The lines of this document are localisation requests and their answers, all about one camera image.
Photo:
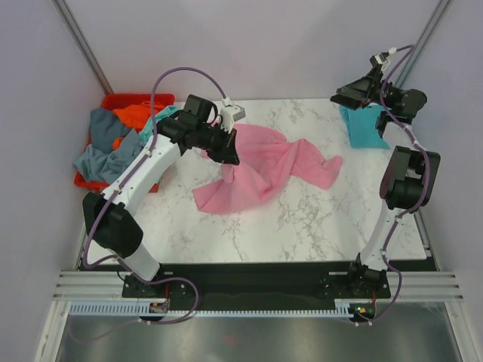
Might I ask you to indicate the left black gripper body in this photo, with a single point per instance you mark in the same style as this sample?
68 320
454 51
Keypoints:
217 142

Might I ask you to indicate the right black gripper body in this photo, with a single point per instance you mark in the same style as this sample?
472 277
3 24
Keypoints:
376 95

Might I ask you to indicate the pink t shirt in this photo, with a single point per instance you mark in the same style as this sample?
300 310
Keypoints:
267 160

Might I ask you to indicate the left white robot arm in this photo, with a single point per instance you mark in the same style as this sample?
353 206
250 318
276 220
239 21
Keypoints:
109 215

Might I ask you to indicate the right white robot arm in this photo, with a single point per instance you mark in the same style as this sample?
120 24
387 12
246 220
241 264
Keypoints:
406 185

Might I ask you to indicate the folded teal t shirt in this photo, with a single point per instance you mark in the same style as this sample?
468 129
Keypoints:
361 127

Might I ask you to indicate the mint green t shirt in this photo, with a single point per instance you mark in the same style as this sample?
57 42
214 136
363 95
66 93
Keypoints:
148 128

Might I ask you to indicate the orange t shirt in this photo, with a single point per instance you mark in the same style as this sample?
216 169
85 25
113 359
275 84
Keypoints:
136 117

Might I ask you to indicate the grey blue t shirt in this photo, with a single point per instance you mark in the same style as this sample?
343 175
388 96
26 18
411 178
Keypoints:
112 149

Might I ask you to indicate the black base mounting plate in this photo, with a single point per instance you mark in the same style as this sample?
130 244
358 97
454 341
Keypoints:
252 285

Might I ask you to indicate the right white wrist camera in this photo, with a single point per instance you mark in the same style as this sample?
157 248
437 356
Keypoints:
380 61

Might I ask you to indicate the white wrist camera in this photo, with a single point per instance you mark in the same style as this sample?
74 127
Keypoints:
230 113
380 61

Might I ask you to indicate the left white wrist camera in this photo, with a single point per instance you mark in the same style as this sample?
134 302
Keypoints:
230 113

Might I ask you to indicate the right frame post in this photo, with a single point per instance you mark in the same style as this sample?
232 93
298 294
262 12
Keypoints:
408 56

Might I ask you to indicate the frame post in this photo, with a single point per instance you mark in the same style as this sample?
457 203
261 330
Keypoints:
408 56
67 16

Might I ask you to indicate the left frame post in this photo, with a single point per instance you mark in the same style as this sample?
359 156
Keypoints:
67 16

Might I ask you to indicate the aluminium extrusion rail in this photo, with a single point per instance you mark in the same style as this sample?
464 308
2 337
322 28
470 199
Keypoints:
417 286

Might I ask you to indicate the white slotted cable duct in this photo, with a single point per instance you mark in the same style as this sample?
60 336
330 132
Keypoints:
150 309

